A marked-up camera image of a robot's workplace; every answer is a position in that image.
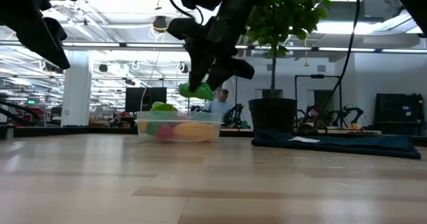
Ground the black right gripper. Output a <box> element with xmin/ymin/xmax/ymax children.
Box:
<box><xmin>186</xmin><ymin>0</ymin><xmax>256</xmax><ymax>91</ymax></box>

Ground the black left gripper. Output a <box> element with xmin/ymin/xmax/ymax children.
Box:
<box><xmin>0</xmin><ymin>0</ymin><xmax>80</xmax><ymax>70</ymax></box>

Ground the green toy cucumber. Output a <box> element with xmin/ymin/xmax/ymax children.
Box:
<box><xmin>178</xmin><ymin>81</ymin><xmax>215</xmax><ymax>101</ymax></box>

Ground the light green toy starfruit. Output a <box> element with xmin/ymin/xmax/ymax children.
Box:
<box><xmin>149</xmin><ymin>101</ymin><xmax>179</xmax><ymax>113</ymax></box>

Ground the yellow toy banana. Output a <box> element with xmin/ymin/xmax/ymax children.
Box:
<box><xmin>172</xmin><ymin>122</ymin><xmax>220</xmax><ymax>143</ymax></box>

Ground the clear plastic tupperware container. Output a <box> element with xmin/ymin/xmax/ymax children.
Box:
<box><xmin>134</xmin><ymin>110</ymin><xmax>224</xmax><ymax>143</ymax></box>

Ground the person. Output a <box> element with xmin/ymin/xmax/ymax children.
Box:
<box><xmin>203</xmin><ymin>89</ymin><xmax>234</xmax><ymax>115</ymax></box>
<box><xmin>308</xmin><ymin>105</ymin><xmax>320</xmax><ymax>122</ymax></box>

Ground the white building column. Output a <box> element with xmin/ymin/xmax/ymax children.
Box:
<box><xmin>61</xmin><ymin>50</ymin><xmax>92</xmax><ymax>127</ymax></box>

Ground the black computer monitor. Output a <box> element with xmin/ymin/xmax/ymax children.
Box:
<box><xmin>125</xmin><ymin>87</ymin><xmax>167</xmax><ymax>113</ymax></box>

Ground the potted green plant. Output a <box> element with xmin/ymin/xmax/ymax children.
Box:
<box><xmin>245</xmin><ymin>0</ymin><xmax>334</xmax><ymax>134</ymax></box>

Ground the dark blue folded cloth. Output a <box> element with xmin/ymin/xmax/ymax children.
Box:
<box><xmin>251</xmin><ymin>129</ymin><xmax>422</xmax><ymax>160</ymax></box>

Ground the black cabinet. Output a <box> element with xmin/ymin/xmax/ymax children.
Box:
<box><xmin>375</xmin><ymin>93</ymin><xmax>425</xmax><ymax>135</ymax></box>

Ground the black metal rig frame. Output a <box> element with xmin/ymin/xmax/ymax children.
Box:
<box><xmin>294</xmin><ymin>74</ymin><xmax>343</xmax><ymax>125</ymax></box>
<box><xmin>187</xmin><ymin>77</ymin><xmax>239</xmax><ymax>113</ymax></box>

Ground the black ceiling camera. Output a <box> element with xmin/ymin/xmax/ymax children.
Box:
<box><xmin>152</xmin><ymin>15</ymin><xmax>169</xmax><ymax>32</ymax></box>

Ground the black aluminium table frame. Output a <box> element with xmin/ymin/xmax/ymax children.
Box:
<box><xmin>0</xmin><ymin>125</ymin><xmax>254</xmax><ymax>139</ymax></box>

